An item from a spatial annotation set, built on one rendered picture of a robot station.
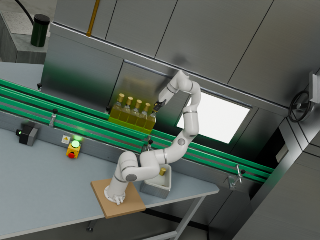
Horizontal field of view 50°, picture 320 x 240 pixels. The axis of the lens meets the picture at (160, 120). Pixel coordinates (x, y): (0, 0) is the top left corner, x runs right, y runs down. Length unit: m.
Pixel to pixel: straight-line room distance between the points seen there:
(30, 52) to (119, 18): 1.91
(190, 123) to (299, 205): 1.02
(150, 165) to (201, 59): 0.78
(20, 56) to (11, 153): 1.86
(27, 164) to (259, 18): 1.57
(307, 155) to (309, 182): 0.23
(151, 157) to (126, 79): 0.62
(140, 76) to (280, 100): 0.94
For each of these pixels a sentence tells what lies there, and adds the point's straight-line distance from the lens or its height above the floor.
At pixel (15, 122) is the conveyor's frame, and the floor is 0.83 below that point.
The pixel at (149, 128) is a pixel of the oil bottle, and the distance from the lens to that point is 2.23.
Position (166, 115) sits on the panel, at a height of 1.06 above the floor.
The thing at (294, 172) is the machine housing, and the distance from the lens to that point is 2.31.
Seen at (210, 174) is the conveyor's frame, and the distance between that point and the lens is 2.45.
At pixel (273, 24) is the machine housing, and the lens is 2.18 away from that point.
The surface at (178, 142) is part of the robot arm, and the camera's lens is 1.86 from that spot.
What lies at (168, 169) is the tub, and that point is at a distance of 2.30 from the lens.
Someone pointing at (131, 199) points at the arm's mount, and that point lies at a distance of 2.08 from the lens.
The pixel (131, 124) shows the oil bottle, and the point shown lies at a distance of 2.22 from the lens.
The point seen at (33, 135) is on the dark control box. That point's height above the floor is 0.83.
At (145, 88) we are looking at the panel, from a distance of 2.25.
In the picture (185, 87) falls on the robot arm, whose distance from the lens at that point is 1.97.
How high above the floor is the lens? 2.27
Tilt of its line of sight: 32 degrees down
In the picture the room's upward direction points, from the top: 25 degrees clockwise
